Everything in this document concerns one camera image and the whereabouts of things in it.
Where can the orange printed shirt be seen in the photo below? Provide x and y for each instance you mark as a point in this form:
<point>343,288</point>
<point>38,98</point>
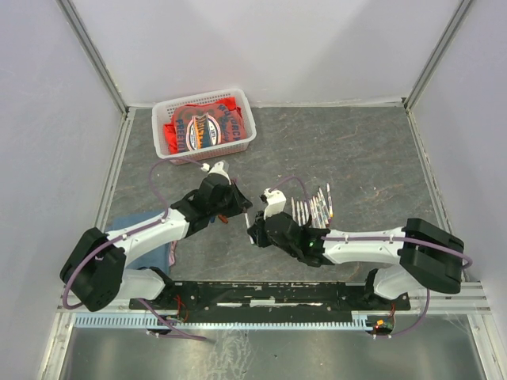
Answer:
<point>198,126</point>

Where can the red cap marker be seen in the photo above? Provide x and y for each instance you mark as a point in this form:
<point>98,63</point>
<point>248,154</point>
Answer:
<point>325,211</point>

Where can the white plastic basket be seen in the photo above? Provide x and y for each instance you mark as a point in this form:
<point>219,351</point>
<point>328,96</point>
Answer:
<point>162,112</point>

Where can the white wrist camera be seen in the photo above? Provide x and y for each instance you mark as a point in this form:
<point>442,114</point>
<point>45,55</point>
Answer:
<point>220,167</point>
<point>275,201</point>

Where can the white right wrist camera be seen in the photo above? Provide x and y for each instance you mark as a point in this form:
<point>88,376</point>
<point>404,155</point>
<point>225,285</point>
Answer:
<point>275,201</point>

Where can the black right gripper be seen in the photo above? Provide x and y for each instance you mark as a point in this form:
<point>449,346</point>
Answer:
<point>257,231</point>

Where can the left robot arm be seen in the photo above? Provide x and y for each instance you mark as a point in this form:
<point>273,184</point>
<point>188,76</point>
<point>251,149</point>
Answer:
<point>97,272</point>

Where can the small circuit board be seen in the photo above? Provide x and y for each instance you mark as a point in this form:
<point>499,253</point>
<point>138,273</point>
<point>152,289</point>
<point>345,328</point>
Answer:
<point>383,327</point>

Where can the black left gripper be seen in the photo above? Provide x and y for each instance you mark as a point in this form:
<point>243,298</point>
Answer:
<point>241,203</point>

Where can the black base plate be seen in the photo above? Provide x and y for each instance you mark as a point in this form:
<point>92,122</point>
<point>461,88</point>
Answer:
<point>200,295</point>

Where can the blue and pink cloth pile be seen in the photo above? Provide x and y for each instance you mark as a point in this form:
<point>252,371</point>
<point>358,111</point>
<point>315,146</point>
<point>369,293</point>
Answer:
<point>149,246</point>

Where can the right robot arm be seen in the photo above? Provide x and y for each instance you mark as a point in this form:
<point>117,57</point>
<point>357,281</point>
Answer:
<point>411,257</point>

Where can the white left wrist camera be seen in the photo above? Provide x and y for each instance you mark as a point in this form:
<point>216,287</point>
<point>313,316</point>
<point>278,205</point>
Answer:
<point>220,167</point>

